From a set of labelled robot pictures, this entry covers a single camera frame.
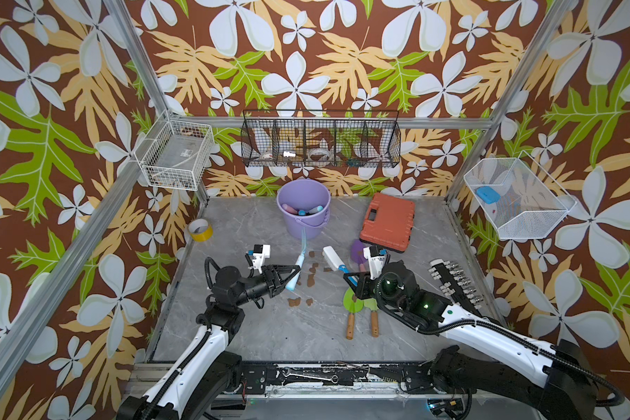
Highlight green pointed trowel wooden handle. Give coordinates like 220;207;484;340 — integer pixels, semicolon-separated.
343;288;364;341

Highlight white wire basket left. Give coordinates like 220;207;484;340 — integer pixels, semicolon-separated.
135;112;215;192

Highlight purple trowel pink handle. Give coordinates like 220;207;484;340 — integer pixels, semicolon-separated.
281;204;299;215
350;239;367;271

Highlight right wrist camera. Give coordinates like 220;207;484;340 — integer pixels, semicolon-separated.
363;245;390;280

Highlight steel combination wrench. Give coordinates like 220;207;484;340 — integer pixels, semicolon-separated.
281;367;340;384

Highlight light blue round trowel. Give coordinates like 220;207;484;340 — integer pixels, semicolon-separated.
308;206;324;215

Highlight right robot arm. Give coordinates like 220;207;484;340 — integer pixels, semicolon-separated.
344;259;625;419

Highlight blue object in basket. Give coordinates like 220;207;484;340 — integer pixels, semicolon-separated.
475;185;502;205

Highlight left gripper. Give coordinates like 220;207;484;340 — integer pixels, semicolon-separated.
232;265;297;310

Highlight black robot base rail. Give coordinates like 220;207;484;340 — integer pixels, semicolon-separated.
225;360;467;397

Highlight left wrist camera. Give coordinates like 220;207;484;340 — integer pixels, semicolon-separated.
246;244;271;274

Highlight black socket bit rack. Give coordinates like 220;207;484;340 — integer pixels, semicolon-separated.
430;259;484;317

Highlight yellow tape roll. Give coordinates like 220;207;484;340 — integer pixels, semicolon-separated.
187;219;214;243

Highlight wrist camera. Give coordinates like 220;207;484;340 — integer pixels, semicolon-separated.
363;245;390;280
246;244;271;274

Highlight green square trowel right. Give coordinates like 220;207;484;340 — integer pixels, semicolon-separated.
364;299;380;338

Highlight white wire basket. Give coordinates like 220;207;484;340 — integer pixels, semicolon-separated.
464;152;577;241
135;112;215;192

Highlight red plastic tool case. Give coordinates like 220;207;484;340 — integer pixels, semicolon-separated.
360;193;416;253

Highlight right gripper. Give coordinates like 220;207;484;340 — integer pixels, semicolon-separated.
341;272;408;315

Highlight white brush blue handle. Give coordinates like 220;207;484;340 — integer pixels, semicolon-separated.
323;246;358;290

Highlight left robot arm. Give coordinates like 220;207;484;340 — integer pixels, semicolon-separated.
115;257;301;419

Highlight black wire basket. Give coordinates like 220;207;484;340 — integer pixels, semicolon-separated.
240;110;402;168

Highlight white wire basket right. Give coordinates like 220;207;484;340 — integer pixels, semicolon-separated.
464;152;577;241

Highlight purple plastic bucket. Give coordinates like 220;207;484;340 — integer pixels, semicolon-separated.
276;178;332;240

